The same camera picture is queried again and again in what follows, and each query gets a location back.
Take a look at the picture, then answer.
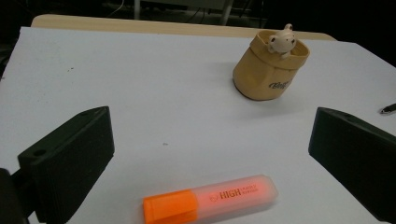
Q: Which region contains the tan pen holder with bear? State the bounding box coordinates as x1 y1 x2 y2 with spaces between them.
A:
232 23 311 102

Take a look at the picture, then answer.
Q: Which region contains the white floor cable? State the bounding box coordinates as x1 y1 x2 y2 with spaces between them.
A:
106 0 126 18

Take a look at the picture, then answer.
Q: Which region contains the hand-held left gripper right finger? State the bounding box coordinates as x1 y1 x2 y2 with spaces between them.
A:
308 106 396 224

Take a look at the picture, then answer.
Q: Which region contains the black pen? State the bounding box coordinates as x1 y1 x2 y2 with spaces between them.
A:
379 103 396 115

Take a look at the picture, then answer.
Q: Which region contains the orange highlighter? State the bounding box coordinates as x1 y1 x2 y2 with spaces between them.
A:
142 174 279 224

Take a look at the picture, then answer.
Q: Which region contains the white table mat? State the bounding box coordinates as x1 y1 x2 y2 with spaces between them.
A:
0 26 396 224

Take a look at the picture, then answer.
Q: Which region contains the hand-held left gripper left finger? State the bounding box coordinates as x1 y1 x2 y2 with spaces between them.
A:
17 105 116 224

